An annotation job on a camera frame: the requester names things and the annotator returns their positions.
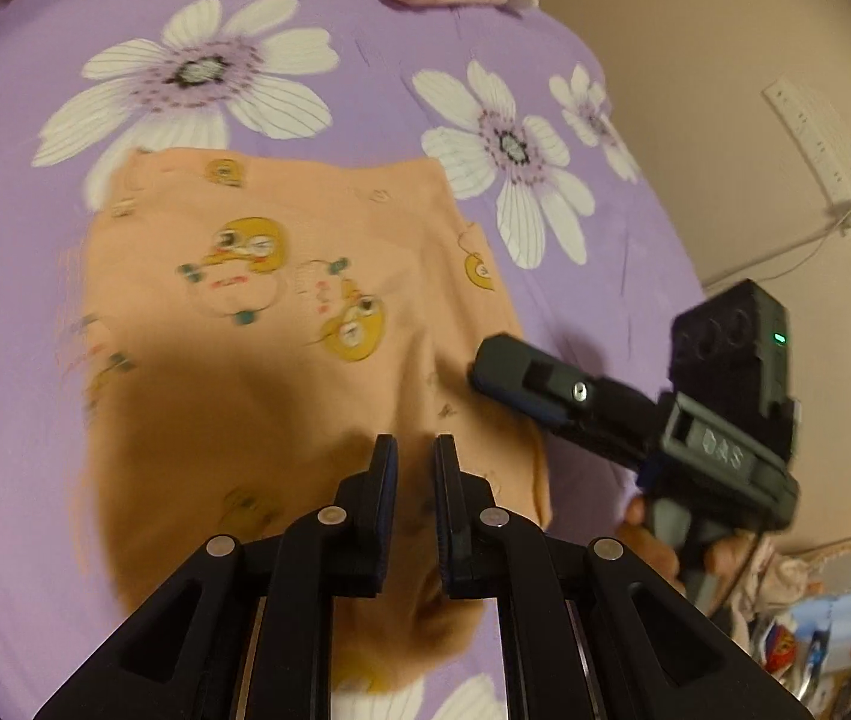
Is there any purple floral bed sheet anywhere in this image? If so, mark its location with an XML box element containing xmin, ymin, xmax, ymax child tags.
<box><xmin>0</xmin><ymin>0</ymin><xmax>709</xmax><ymax>720</ymax></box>

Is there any person's right hand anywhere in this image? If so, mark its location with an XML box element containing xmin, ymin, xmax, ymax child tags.
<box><xmin>612</xmin><ymin>492</ymin><xmax>761</xmax><ymax>602</ymax></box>

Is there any white power strip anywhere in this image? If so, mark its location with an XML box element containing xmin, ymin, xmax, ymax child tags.
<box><xmin>762</xmin><ymin>76</ymin><xmax>851</xmax><ymax>205</ymax></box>

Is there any colourful patterned fabric bag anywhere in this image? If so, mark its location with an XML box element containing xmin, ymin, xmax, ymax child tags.
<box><xmin>728</xmin><ymin>539</ymin><xmax>851</xmax><ymax>718</ymax></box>

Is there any white power cable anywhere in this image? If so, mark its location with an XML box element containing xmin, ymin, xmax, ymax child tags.
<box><xmin>702</xmin><ymin>202</ymin><xmax>851</xmax><ymax>298</ymax></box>

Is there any orange cartoon print baby garment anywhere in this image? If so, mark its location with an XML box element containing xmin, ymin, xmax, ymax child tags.
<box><xmin>84</xmin><ymin>148</ymin><xmax>551</xmax><ymax>692</ymax></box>

